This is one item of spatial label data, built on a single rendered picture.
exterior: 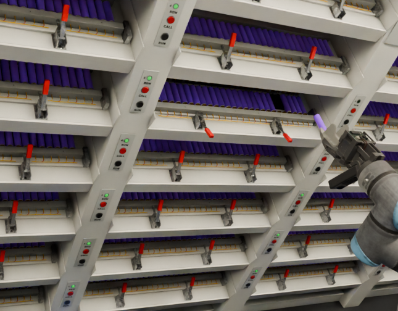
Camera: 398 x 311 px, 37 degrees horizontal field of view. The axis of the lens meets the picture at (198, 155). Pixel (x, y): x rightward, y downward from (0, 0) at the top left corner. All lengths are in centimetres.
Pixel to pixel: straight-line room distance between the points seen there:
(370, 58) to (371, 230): 53
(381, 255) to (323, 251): 92
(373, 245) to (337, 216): 80
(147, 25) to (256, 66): 37
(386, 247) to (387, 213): 9
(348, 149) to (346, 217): 79
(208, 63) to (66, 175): 47
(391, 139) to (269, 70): 65
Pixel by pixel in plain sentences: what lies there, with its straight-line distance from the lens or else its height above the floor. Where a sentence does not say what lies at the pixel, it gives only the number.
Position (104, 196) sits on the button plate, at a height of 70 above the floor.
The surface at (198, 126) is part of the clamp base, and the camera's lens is 161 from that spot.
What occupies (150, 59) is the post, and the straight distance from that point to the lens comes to 143.
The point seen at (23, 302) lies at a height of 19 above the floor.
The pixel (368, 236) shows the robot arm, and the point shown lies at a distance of 152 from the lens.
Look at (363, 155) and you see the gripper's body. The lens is 157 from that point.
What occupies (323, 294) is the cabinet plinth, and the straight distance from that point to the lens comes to 278.
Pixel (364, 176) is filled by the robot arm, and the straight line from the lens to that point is 153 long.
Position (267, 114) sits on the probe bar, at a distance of 177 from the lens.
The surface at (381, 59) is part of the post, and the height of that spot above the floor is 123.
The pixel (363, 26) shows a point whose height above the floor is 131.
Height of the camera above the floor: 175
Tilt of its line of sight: 32 degrees down
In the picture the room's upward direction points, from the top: 25 degrees clockwise
